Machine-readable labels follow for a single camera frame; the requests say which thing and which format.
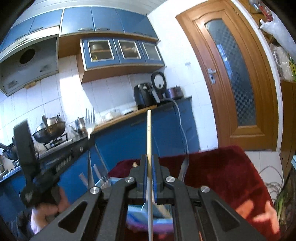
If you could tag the dark cooking pot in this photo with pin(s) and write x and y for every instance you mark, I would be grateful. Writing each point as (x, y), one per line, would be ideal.
(9, 151)

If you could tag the light blue utensil holder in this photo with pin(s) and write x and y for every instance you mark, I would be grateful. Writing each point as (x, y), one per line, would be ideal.
(136, 214)

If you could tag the white bag on counter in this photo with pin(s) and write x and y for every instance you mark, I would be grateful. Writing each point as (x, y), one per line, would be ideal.
(111, 115)

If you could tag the white plastic bag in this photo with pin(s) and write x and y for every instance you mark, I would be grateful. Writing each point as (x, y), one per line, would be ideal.
(275, 26)

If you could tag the wooden door with glass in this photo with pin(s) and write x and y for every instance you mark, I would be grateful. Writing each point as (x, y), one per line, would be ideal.
(242, 136)

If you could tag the steel ladle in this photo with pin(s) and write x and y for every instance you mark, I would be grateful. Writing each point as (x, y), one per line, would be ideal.
(45, 120)

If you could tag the silver fork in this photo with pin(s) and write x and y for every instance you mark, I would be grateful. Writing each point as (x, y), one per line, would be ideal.
(105, 181)
(90, 122)

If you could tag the grey range hood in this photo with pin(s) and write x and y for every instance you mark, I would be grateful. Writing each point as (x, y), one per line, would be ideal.
(27, 69)

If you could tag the blue upper cabinets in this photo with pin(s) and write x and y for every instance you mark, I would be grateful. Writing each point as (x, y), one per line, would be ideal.
(76, 20)

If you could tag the person's left hand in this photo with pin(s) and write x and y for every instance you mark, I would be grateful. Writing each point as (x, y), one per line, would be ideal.
(46, 214)

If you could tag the white food container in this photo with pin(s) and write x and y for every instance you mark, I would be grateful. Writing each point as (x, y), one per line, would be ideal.
(128, 111)

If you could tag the wooden shelf unit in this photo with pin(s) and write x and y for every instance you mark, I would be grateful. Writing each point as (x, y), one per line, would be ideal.
(288, 115)

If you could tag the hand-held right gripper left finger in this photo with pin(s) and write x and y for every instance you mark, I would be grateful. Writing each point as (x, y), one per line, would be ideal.
(145, 180)

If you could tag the gas stove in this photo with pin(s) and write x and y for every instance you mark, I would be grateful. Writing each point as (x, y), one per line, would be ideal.
(57, 141)

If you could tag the steel kettle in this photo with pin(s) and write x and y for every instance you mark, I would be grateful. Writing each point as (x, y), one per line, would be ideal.
(79, 124)

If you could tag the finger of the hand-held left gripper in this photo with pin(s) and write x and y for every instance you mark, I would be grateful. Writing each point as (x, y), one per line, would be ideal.
(81, 151)

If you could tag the black air fryer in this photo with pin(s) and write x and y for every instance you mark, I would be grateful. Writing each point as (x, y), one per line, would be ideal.
(143, 95)

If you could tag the light blue plastic lid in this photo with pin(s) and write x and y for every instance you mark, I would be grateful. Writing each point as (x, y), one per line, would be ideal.
(294, 160)

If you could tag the green onions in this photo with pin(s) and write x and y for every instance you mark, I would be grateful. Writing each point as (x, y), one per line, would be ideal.
(281, 204)

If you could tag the steel wok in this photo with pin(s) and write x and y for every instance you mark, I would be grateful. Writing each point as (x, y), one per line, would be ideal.
(49, 132)

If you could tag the blue base kitchen cabinet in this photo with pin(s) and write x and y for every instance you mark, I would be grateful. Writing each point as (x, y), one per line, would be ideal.
(129, 139)

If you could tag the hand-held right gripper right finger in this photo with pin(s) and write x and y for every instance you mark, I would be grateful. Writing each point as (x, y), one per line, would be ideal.
(154, 183)

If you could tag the glass-door wall cabinet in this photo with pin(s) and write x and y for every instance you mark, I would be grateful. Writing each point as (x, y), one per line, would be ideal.
(115, 49)

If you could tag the dark red floral blanket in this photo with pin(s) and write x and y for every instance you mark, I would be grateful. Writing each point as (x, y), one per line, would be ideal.
(219, 173)

